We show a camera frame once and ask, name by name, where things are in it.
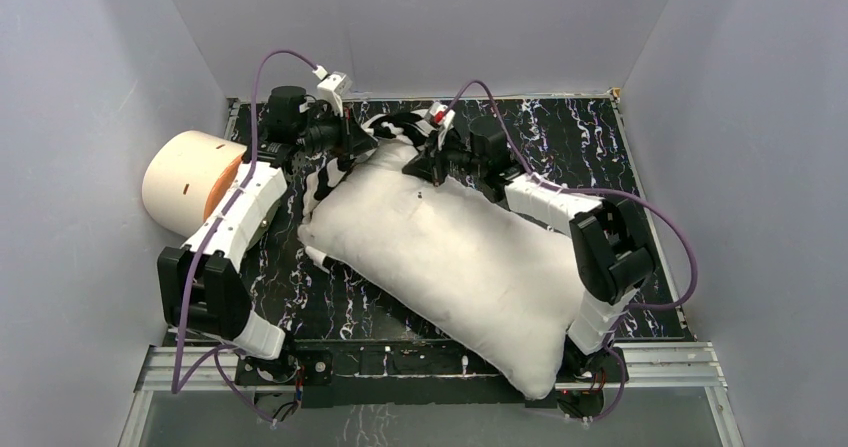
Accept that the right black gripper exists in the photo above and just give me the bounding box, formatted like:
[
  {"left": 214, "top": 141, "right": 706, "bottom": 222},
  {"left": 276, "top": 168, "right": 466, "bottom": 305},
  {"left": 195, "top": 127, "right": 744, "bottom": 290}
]
[{"left": 404, "top": 128, "right": 487, "bottom": 186}]

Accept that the black white striped pillowcase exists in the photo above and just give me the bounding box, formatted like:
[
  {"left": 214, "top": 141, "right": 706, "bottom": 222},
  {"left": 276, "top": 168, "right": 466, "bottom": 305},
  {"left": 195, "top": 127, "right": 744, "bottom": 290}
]
[{"left": 302, "top": 109, "right": 436, "bottom": 225}]

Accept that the white pillow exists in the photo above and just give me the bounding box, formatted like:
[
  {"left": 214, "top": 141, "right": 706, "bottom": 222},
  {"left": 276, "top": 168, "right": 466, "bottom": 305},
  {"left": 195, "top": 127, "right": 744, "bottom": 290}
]
[{"left": 298, "top": 142, "right": 584, "bottom": 400}]

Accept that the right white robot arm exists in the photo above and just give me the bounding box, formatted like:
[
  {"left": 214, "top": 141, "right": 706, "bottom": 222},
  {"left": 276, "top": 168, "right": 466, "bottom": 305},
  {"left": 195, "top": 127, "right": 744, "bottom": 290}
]
[{"left": 402, "top": 126, "right": 658, "bottom": 381}]

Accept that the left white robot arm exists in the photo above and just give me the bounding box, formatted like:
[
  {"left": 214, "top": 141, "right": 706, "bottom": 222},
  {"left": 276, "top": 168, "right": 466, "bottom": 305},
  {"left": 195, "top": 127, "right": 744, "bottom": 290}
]
[{"left": 157, "top": 74, "right": 377, "bottom": 383}]

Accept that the white orange cylinder roll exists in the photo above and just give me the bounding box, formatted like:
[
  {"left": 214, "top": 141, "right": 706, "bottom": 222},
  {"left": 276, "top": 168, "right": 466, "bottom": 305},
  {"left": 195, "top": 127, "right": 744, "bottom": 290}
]
[{"left": 142, "top": 130, "right": 247, "bottom": 237}]

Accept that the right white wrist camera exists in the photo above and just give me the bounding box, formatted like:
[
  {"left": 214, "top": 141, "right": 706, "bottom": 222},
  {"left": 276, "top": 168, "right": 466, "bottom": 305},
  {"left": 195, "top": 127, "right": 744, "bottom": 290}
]
[{"left": 427, "top": 108, "right": 455, "bottom": 143}]

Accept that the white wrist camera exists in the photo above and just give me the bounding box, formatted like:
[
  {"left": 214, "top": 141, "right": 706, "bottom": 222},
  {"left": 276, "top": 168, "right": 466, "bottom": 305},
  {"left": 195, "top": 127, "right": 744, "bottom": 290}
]
[
  {"left": 427, "top": 108, "right": 455, "bottom": 143},
  {"left": 317, "top": 72, "right": 352, "bottom": 110}
]

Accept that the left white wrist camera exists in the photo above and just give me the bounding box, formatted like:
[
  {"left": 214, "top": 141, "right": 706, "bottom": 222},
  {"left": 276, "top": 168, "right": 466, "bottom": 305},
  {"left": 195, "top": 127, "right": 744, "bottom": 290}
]
[{"left": 317, "top": 72, "right": 352, "bottom": 110}]

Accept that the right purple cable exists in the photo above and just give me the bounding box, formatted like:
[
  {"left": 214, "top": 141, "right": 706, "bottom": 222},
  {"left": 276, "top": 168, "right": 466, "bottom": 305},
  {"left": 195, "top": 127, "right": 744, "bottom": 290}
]
[{"left": 437, "top": 78, "right": 700, "bottom": 313}]

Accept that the purple cable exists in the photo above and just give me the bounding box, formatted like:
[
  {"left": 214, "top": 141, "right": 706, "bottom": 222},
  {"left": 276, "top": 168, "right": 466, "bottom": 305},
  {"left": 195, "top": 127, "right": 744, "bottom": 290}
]
[
  {"left": 169, "top": 49, "right": 326, "bottom": 393},
  {"left": 437, "top": 78, "right": 700, "bottom": 313}
]

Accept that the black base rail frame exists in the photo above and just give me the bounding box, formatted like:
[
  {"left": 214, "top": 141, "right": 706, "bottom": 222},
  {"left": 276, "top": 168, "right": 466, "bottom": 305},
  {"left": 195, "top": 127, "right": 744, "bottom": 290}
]
[{"left": 235, "top": 339, "right": 630, "bottom": 417}]

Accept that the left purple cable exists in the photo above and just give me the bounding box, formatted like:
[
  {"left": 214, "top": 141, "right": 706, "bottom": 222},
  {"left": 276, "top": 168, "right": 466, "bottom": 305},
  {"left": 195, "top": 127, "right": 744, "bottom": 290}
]
[{"left": 169, "top": 49, "right": 326, "bottom": 393}]

